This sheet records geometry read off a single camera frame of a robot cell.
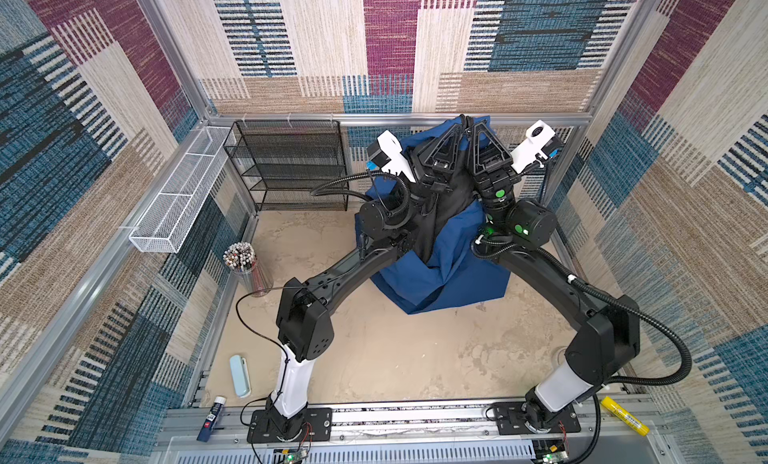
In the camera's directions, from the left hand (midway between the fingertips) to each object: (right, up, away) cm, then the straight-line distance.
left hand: (464, 126), depth 45 cm
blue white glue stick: (-54, -60, +28) cm, 85 cm away
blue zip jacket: (+1, -24, +23) cm, 33 cm away
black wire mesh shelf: (-48, +10, +64) cm, 81 cm away
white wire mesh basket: (-77, -9, +50) cm, 92 cm away
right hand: (+1, 0, +1) cm, 1 cm away
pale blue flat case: (-49, -52, +33) cm, 79 cm away
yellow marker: (+45, -59, +29) cm, 79 cm away
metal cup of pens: (-51, -23, +39) cm, 68 cm away
